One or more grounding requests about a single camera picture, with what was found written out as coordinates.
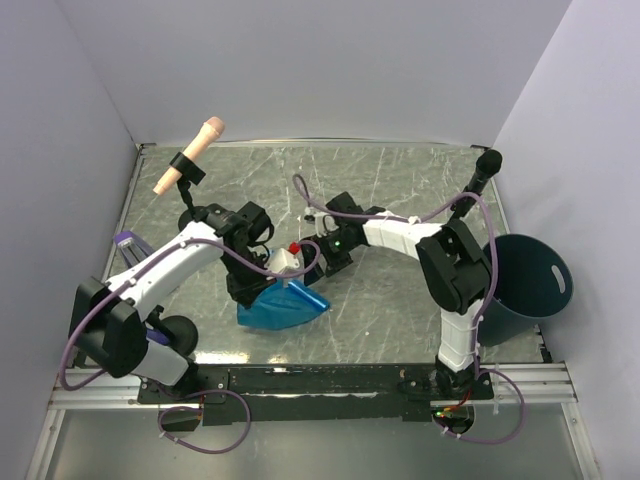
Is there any purple microphone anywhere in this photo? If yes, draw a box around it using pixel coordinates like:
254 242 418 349
146 328 170 346

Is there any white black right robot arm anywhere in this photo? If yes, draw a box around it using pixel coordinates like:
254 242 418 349
304 192 492 399

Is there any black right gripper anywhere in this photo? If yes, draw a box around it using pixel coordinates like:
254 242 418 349
300 231 359 288

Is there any aluminium rail frame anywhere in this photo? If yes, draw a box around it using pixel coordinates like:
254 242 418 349
49 363 577 410

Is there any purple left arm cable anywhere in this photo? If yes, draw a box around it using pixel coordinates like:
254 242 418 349
57 238 321 454

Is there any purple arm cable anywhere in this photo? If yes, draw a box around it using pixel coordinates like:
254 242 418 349
291 173 530 446
57 238 321 454

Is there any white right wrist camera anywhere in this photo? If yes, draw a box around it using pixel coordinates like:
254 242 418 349
303 207 338 237

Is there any black microphone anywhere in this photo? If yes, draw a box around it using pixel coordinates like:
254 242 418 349
467 149 503 195

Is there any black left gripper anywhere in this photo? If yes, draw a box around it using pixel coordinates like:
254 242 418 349
221 247 277 309

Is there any black right mic stand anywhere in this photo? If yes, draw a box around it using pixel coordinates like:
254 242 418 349
450 188 481 219

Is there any beige microphone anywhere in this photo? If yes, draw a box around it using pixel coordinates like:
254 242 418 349
153 117 225 195

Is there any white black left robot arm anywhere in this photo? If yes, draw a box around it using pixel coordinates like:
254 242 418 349
64 202 275 402

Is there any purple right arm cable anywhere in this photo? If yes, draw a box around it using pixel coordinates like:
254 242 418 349
291 173 530 446

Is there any dark blue trash bin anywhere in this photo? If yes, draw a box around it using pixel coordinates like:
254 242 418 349
478 234 574 347

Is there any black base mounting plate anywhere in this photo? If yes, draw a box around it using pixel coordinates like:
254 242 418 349
137 363 494 426

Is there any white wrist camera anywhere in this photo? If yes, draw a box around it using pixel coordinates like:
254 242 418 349
303 207 338 237
265 247 301 279

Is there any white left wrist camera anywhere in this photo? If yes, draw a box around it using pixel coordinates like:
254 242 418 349
265 247 301 279

